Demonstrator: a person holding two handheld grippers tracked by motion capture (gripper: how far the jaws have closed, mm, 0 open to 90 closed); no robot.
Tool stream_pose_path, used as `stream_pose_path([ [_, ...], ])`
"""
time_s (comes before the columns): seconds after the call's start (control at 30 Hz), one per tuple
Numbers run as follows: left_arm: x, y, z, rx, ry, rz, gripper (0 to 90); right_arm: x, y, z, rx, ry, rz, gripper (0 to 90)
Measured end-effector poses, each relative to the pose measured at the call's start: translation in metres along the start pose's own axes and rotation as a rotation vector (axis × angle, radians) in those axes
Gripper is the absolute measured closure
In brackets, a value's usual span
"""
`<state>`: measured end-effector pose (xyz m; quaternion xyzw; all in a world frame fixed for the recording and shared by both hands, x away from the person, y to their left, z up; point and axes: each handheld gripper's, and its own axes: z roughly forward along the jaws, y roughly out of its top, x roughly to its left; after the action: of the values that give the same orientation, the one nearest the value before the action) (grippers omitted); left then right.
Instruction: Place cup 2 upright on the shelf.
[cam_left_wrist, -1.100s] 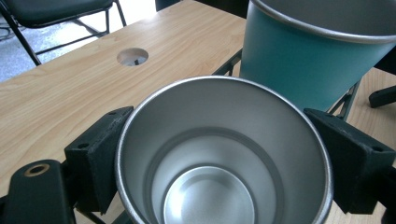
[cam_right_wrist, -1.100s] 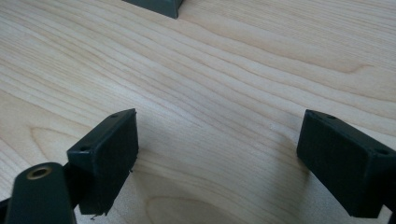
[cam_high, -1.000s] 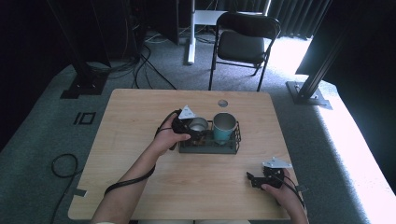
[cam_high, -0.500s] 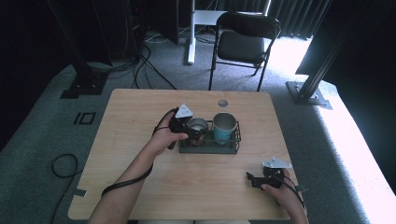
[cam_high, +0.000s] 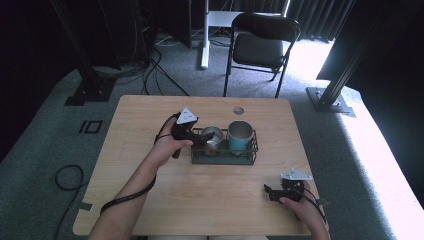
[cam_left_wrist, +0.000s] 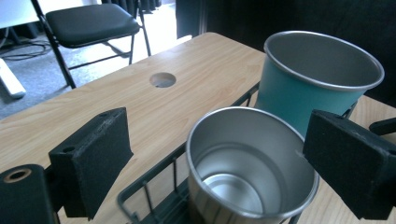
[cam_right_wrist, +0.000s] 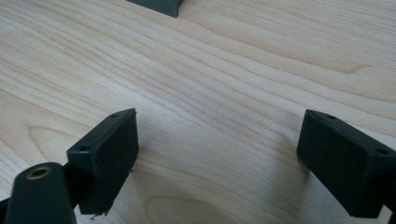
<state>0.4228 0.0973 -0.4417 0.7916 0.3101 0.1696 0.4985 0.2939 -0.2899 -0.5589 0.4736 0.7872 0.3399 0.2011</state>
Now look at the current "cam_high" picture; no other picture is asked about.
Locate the black metal stand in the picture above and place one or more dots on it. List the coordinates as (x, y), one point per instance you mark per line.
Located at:
(328, 101)
(90, 90)

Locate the dark curtain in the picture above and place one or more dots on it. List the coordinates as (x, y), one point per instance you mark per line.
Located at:
(313, 16)

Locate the black folding chair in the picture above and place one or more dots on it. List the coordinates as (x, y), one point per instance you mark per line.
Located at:
(258, 50)

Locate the person's left hand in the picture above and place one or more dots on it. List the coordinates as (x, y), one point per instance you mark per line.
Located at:
(166, 146)

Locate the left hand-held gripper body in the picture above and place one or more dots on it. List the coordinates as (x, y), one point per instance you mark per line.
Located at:
(183, 130)

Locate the person's right hand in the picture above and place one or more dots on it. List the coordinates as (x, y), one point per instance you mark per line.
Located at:
(306, 210)

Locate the grey round table grommet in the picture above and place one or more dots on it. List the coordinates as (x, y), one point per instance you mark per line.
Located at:
(238, 110)

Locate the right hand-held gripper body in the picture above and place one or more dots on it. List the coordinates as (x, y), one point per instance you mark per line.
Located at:
(292, 191)

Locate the brown metal cup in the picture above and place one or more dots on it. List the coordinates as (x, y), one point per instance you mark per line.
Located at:
(213, 136)

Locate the teal metal cup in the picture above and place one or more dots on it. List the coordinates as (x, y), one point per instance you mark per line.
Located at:
(240, 138)

